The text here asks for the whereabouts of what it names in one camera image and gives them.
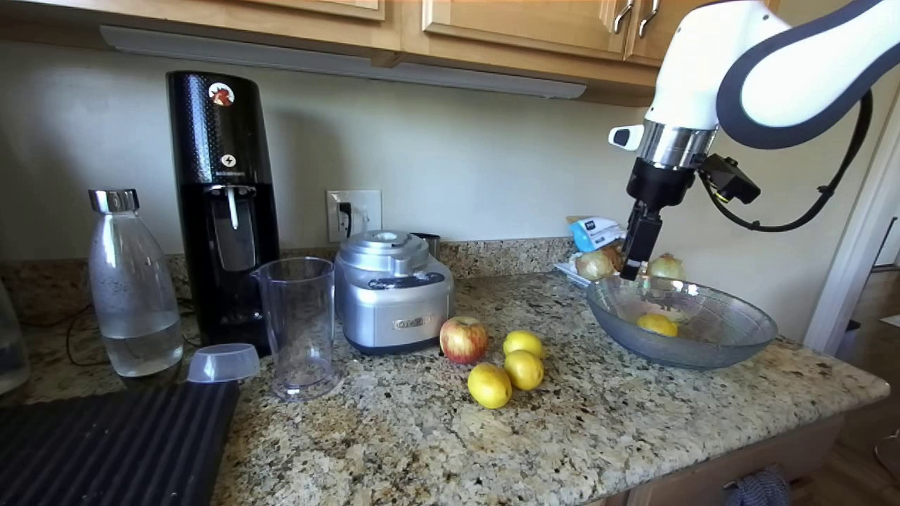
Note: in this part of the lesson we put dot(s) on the black power plug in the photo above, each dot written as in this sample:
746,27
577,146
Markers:
344,221

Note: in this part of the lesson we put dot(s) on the wooden cabinet door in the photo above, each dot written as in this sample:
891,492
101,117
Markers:
524,22
649,51

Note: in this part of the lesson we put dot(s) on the white wall outlet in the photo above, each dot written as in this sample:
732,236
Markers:
368,211

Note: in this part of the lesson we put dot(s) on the white door frame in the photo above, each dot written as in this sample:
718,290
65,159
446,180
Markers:
846,254

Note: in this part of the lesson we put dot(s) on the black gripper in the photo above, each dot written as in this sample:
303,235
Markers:
663,183

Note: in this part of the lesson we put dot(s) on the black soda maker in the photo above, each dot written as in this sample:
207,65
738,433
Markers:
220,186

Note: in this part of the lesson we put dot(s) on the clear plastic measuring cup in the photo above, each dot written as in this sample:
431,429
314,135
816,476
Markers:
297,318

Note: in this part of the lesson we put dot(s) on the blue white food package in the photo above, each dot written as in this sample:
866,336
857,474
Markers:
593,232

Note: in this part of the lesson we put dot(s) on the yellow lemon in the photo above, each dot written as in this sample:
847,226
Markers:
657,325
524,368
491,387
522,340

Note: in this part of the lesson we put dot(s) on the red yellow apple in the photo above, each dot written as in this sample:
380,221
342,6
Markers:
465,339

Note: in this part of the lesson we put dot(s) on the wooden base cabinet with drawers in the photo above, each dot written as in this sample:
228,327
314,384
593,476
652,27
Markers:
740,467

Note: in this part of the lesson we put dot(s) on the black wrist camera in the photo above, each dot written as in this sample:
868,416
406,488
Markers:
729,177

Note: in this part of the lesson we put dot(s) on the clear bottle with metal cap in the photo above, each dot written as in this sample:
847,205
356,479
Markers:
136,282

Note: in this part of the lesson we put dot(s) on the grey hanging towel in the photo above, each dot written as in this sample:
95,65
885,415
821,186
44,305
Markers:
754,491

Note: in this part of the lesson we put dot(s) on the yellow onion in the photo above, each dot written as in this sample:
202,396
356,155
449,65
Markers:
596,264
664,264

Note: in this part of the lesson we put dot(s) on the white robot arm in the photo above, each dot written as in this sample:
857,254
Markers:
768,65

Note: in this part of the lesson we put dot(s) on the black ribbed mat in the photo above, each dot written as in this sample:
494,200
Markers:
103,446

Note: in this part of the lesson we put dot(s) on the clear glass bowl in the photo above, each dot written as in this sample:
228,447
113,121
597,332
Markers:
722,327

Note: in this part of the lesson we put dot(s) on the translucent grey plastic lid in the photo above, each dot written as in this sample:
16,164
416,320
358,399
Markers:
224,363

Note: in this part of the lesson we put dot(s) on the white under-cabinet light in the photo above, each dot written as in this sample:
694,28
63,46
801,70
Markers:
328,59

